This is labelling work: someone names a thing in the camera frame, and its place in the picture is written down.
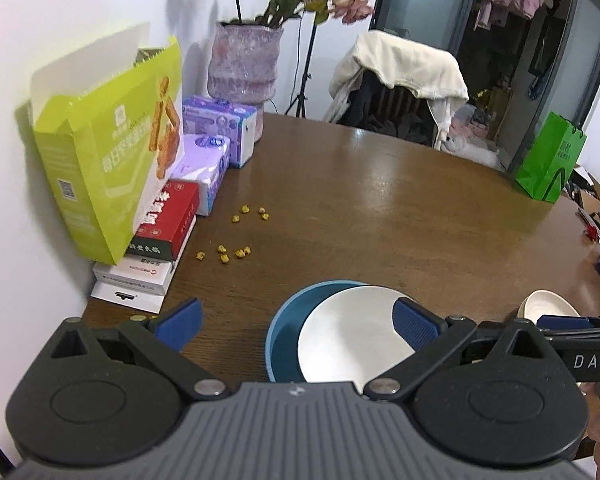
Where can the pink blanket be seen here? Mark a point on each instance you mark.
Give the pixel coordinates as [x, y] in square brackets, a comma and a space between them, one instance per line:
[472, 127]

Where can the navy hanging garment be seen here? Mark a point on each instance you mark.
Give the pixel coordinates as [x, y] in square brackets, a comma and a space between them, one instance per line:
[355, 102]

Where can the lime green snack box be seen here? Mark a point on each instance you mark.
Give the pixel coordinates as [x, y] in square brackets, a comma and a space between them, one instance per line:
[105, 160]

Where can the purple tissue box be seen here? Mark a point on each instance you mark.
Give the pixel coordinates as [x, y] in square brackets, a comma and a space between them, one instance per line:
[220, 125]

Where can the open cardboard box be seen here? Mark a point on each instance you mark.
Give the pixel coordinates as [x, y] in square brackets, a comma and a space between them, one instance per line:
[595, 187]

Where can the red flower ornament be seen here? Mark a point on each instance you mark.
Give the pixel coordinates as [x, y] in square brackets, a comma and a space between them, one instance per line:
[594, 233]

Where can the scattered yellow kernels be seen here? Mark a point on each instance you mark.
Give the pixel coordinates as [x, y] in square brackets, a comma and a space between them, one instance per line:
[240, 252]

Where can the dark flat case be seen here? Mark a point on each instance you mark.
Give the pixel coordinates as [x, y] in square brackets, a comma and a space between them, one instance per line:
[587, 217]

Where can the pink textured vase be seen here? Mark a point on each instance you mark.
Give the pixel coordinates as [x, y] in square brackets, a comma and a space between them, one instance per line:
[245, 65]

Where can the white box with black print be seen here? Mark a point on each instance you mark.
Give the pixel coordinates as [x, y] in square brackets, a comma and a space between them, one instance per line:
[130, 300]

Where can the cream plate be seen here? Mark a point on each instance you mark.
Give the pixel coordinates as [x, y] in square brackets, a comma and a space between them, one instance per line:
[540, 305]

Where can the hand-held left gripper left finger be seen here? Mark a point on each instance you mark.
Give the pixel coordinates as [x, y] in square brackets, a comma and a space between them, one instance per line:
[180, 325]

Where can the white bowl with black rim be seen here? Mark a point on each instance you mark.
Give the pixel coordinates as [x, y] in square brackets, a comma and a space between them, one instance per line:
[350, 335]

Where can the purple tissue pack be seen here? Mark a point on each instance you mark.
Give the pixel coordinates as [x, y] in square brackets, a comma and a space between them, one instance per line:
[205, 165]

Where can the black light stand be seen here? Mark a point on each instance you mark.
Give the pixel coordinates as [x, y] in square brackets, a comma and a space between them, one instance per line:
[305, 75]

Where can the dark wooden chair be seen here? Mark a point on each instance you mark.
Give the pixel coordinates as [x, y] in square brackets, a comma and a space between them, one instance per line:
[395, 105]

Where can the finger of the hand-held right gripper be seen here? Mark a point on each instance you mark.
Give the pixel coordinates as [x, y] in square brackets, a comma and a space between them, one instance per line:
[495, 326]
[557, 322]

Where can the glass sliding door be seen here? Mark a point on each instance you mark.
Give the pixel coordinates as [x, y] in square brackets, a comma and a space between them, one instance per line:
[580, 60]
[430, 0]

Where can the white box with red logo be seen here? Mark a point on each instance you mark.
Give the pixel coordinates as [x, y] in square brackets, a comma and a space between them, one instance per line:
[135, 271]

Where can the blue bowl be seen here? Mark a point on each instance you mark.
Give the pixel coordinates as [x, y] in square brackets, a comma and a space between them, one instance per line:
[282, 340]

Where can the gold gift bag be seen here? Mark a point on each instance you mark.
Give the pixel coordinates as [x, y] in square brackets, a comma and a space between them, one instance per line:
[495, 105]

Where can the white plush toy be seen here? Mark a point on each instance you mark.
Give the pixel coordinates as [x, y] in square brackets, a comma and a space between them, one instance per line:
[470, 150]

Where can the dark crumpled clothing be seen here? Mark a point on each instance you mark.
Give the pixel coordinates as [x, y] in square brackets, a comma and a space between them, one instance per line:
[405, 127]

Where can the cream sweater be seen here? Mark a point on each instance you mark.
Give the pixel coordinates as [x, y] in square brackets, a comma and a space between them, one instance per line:
[410, 60]

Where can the green paper bag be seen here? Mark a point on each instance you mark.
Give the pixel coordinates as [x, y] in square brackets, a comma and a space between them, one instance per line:
[550, 160]

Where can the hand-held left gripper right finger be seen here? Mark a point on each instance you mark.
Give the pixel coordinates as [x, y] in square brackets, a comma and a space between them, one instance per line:
[415, 322]

